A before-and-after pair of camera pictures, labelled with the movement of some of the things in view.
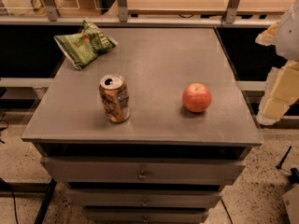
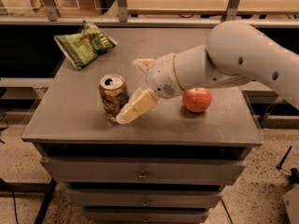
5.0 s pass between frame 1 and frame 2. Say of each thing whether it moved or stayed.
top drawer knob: stayed
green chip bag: stayed
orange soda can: stayed
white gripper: moved
